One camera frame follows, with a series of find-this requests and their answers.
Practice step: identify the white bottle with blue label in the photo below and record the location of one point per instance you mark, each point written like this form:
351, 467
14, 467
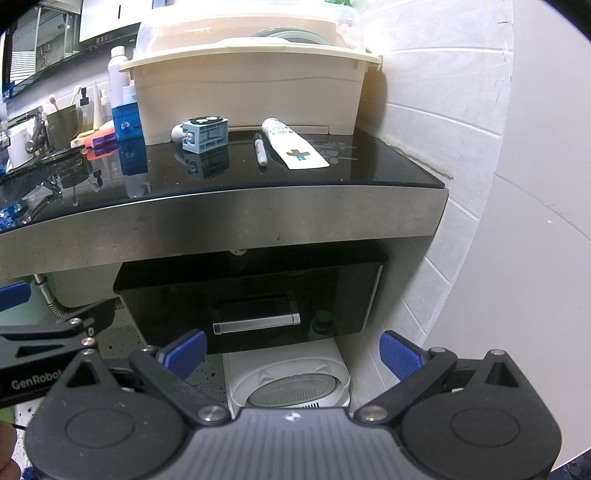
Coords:
130, 94

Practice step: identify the grey marker pen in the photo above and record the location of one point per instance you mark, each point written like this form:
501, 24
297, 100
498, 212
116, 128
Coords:
260, 150

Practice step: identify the tall white bottle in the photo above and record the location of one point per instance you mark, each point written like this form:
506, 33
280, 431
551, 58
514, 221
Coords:
117, 69

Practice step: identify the white cream tube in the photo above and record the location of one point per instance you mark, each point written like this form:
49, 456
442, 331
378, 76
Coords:
295, 147

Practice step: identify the pink-tipped toothbrush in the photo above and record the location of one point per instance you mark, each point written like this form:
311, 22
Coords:
54, 102

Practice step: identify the grey bowl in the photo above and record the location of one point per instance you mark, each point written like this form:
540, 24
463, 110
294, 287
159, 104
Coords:
288, 36

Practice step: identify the green mug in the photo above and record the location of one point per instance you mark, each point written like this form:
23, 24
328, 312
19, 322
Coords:
62, 127

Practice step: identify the beige soap dish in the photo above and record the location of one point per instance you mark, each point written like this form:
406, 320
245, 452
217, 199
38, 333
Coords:
83, 138

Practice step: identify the black pump bottle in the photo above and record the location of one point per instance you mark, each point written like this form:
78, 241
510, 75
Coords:
85, 97

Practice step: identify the white cup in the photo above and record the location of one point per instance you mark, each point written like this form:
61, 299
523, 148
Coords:
21, 147

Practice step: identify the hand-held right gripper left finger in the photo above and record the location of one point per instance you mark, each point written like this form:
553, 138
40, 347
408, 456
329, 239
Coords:
184, 351

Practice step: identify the blue toy block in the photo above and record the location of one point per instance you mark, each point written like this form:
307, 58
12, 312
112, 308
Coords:
205, 136

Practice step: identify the mirror cabinet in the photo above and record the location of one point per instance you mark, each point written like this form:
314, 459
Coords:
55, 41

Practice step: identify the purple and orange holder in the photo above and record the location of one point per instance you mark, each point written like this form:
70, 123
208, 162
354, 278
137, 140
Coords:
102, 138

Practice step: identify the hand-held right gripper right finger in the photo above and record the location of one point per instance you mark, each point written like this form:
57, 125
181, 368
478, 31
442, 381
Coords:
397, 354

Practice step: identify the person's left hand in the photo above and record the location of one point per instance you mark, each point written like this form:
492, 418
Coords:
5, 441

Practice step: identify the blue packet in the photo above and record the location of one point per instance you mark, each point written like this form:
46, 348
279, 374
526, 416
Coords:
9, 217

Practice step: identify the black drawer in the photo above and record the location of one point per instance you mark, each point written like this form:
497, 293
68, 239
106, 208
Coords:
258, 286

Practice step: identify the white toothbrush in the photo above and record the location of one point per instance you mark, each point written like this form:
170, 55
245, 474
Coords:
77, 96

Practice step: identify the white trash can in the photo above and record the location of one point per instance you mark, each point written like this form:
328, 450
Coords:
286, 374

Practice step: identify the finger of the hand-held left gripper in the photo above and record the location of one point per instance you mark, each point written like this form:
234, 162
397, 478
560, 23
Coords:
13, 296
69, 325

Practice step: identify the grey vanity counter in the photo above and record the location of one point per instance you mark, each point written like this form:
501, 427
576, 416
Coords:
277, 217

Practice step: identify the green capped bottle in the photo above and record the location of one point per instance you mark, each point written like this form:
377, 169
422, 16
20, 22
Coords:
322, 323

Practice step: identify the beige dish rack with lid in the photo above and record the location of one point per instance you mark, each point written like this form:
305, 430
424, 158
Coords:
249, 92

